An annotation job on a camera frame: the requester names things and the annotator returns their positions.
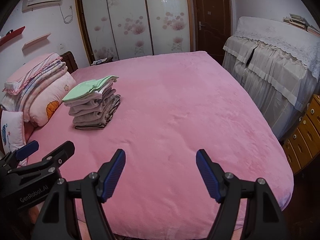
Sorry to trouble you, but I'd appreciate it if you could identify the light green shirt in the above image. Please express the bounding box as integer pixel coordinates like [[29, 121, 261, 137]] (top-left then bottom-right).
[[62, 75, 119, 102]]

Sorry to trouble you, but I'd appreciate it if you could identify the stack of folded clothes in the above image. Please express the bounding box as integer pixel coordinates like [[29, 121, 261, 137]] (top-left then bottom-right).
[[63, 82, 120, 131]]

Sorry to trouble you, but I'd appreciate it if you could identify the small pink embroidered pillow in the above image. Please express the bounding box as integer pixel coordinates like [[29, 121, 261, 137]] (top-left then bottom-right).
[[1, 111, 26, 154]]

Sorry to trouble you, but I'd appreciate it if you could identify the pink cartoon comforter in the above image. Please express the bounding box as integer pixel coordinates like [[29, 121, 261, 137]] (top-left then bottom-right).
[[23, 72, 76, 127]]

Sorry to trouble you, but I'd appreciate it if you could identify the folded pink striped quilt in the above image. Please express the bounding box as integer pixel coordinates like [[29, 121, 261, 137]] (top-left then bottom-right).
[[1, 53, 67, 112]]

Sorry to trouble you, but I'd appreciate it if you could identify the wooden drawer cabinet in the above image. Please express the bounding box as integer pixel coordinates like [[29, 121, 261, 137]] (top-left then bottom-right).
[[283, 94, 320, 174]]

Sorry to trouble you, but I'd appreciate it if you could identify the dark wooden headboard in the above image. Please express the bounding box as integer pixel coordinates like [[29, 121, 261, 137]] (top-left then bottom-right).
[[60, 51, 78, 74]]

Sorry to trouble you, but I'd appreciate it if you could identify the dark nightstand with items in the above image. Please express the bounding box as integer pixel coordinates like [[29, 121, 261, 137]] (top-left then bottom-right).
[[91, 57, 113, 66]]

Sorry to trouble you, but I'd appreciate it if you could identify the pink fleece bed blanket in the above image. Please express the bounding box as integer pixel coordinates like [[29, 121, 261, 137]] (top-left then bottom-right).
[[28, 51, 294, 239]]

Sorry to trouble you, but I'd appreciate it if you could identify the beige lace covered furniture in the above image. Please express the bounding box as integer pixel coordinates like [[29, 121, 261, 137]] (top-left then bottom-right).
[[222, 16, 319, 139]]

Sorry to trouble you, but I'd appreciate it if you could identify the floral sliding wardrobe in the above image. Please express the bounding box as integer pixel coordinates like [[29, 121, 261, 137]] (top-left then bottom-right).
[[75, 0, 193, 63]]

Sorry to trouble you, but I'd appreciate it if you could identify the stack of books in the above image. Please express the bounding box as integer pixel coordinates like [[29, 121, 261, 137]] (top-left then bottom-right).
[[283, 14, 319, 36]]

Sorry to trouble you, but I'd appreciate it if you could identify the dark brown wooden door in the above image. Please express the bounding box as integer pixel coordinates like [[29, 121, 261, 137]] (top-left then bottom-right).
[[193, 0, 232, 64]]

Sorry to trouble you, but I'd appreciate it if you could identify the pink wall shelf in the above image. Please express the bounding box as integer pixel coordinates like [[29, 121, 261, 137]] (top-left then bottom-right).
[[22, 33, 51, 50]]

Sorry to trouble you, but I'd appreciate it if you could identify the red wall shelf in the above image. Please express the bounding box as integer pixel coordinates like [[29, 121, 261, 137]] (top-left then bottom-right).
[[0, 26, 25, 46]]

